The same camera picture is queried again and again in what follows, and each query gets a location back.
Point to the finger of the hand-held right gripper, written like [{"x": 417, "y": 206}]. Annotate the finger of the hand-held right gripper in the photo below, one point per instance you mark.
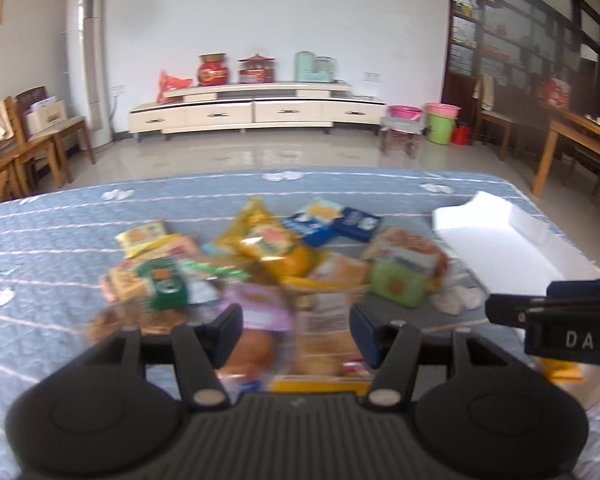
[
  {"x": 505, "y": 310},
  {"x": 575, "y": 288}
]

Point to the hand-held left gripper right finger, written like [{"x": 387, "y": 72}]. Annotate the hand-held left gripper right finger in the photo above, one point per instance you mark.
[{"x": 364, "y": 339}]

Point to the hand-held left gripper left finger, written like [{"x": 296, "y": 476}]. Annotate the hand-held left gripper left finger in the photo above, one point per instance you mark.
[{"x": 228, "y": 331}]

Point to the white cardboard box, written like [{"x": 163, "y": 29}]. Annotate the white cardboard box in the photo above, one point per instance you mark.
[{"x": 485, "y": 255}]

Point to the dark green cracker packet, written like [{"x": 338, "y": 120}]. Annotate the dark green cracker packet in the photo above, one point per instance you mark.
[{"x": 162, "y": 282}]

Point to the brown bread packet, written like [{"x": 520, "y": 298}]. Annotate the brown bread packet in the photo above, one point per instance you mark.
[{"x": 252, "y": 355}]

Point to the purple snack packet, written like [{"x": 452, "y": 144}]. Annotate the purple snack packet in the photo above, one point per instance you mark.
[{"x": 260, "y": 310}]

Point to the clear packet with white label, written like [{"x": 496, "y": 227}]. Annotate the clear packet with white label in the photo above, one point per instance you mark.
[{"x": 325, "y": 315}]

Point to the yellow snack bag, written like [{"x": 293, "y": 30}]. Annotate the yellow snack bag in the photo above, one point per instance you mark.
[{"x": 262, "y": 242}]

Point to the pink and orange snack packet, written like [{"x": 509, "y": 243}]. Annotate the pink and orange snack packet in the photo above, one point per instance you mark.
[{"x": 175, "y": 248}]

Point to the light green snack packet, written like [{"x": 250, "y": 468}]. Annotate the light green snack packet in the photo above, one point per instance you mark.
[{"x": 410, "y": 246}]

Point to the tan snack packet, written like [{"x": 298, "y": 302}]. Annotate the tan snack packet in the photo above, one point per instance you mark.
[{"x": 122, "y": 285}]

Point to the small dark blue packet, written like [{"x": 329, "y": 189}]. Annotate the small dark blue packet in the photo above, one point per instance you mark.
[{"x": 357, "y": 222}]

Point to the small yellow snack packet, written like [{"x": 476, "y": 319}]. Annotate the small yellow snack packet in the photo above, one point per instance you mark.
[{"x": 140, "y": 236}]

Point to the wooden dining table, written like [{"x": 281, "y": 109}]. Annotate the wooden dining table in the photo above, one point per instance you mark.
[{"x": 570, "y": 130}]

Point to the small red bucket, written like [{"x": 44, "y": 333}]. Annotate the small red bucket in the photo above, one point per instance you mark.
[{"x": 460, "y": 135}]

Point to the blue quilted blanket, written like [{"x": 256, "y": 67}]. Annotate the blue quilted blanket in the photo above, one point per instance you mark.
[{"x": 55, "y": 270}]

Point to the wooden chair with towel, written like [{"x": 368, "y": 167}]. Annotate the wooden chair with towel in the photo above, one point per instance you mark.
[{"x": 497, "y": 120}]

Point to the green plastic bucket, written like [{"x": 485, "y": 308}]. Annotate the green plastic bucket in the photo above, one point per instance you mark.
[{"x": 438, "y": 130}]

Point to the red gift bag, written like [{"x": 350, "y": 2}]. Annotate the red gift bag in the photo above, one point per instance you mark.
[{"x": 555, "y": 94}]

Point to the small stool with cloth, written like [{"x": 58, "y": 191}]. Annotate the small stool with cloth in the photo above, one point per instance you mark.
[{"x": 400, "y": 132}]

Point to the cream towel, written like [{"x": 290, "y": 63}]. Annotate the cream towel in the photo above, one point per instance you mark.
[{"x": 486, "y": 92}]

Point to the cream TV cabinet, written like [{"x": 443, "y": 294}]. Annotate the cream TV cabinet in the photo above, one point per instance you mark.
[{"x": 205, "y": 110}]

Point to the red plastic bag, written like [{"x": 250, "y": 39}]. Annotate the red plastic bag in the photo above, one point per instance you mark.
[{"x": 170, "y": 85}]

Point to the red round jar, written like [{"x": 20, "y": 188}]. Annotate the red round jar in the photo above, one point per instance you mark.
[{"x": 212, "y": 72}]

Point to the red gift box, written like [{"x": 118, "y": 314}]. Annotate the red gift box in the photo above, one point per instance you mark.
[{"x": 256, "y": 71}]

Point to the dark wooden shelf unit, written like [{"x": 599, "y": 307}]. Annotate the dark wooden shelf unit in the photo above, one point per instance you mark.
[{"x": 510, "y": 35}]

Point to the pale green blender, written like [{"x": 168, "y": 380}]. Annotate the pale green blender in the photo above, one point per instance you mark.
[{"x": 325, "y": 67}]

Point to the mint green kitchen appliance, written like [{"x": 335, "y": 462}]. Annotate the mint green kitchen appliance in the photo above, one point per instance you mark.
[{"x": 305, "y": 66}]

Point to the white carton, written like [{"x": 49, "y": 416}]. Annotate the white carton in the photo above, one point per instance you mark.
[{"x": 45, "y": 117}]

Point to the white tower air conditioner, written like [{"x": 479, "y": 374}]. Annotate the white tower air conditioner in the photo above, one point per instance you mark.
[{"x": 87, "y": 60}]

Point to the pink towel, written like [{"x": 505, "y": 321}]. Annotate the pink towel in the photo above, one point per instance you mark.
[{"x": 0, "y": 120}]

